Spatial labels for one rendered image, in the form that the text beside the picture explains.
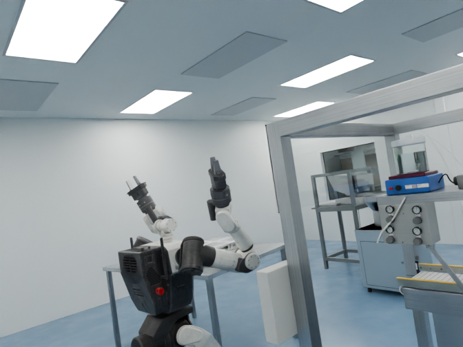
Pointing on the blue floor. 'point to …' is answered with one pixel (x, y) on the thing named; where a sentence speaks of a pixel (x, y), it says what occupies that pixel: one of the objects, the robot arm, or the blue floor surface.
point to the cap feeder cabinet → (382, 259)
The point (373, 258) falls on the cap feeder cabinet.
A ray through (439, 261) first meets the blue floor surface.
